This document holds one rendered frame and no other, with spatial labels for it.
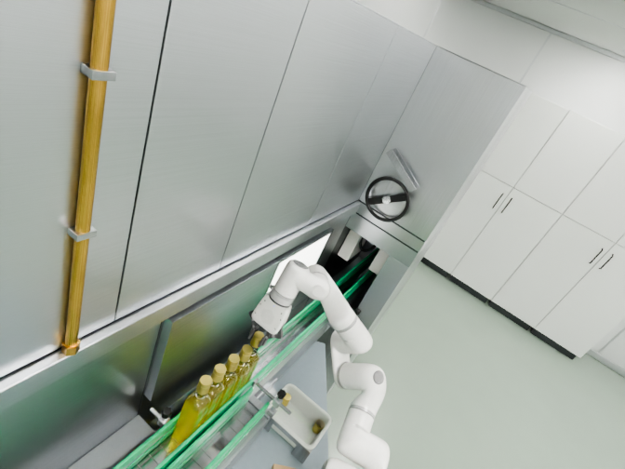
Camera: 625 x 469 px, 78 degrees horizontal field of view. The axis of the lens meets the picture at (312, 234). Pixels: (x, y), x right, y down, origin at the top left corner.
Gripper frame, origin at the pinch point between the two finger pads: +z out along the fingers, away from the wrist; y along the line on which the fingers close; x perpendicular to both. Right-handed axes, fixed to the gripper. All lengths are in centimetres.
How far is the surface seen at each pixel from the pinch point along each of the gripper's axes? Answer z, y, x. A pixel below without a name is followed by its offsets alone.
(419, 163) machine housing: -73, 3, 70
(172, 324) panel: -6.8, -12.1, -30.9
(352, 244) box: -20, -9, 97
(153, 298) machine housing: -14.9, -15.1, -38.5
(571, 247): -83, 131, 351
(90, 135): -52, -13, -70
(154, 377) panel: 15.2, -12.8, -25.1
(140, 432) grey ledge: 36.0, -9.9, -22.8
